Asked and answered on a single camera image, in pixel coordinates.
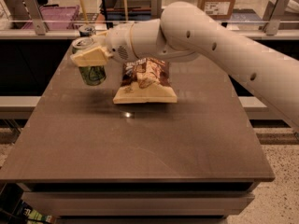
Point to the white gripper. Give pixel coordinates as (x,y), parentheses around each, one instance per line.
(118,43)

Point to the green soda can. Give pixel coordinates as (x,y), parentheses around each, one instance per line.
(92,74)

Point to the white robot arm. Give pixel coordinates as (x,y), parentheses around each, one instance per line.
(182,33)

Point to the blue silver energy can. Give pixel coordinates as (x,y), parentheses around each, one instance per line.
(86,30)

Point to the sea salt chips bag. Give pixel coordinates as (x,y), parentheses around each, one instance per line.
(145,81)

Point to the yellow wooden stick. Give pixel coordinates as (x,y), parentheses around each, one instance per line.
(84,11)

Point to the purple plastic crate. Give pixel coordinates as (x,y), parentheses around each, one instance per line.
(59,18)

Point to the cardboard box with label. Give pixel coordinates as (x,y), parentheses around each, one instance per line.
(216,3)

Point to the brown table with drawers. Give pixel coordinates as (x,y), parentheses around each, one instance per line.
(81,155)

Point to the green black package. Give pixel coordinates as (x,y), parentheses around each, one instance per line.
(29,215)

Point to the middle metal railing post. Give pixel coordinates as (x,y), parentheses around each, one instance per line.
(156,8)

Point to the metal railing post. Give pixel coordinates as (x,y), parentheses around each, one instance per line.
(37,20)
(281,15)
(156,8)

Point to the left metal railing post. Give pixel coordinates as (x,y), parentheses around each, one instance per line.
(37,20)

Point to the right metal railing post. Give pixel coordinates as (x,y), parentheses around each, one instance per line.
(281,15)

